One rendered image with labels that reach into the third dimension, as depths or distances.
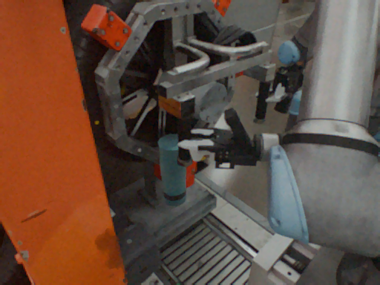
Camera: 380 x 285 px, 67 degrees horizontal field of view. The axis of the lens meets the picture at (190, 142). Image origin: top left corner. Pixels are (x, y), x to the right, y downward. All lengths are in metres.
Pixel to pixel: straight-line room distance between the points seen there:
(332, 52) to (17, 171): 0.45
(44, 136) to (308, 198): 0.35
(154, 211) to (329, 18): 1.14
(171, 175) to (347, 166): 0.67
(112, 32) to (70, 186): 0.43
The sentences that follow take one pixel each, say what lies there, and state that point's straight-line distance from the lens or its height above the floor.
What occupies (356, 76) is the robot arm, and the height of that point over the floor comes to 1.12.
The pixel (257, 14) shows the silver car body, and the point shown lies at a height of 0.97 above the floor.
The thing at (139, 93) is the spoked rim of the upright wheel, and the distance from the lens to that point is 1.02.
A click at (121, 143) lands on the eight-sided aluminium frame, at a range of 0.92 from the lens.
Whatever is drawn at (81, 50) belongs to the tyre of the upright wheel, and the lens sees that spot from 0.88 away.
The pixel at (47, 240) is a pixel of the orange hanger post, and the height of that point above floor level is 0.85.
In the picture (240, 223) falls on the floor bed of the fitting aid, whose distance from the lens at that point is 1.55.
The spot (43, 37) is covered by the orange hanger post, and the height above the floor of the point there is 1.16.
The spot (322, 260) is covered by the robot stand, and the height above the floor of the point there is 0.82.
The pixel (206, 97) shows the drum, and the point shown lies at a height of 0.88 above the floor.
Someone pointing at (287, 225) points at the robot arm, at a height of 0.98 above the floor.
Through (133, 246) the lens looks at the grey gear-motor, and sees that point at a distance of 1.06.
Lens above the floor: 1.25
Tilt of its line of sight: 34 degrees down
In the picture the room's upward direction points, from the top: straight up
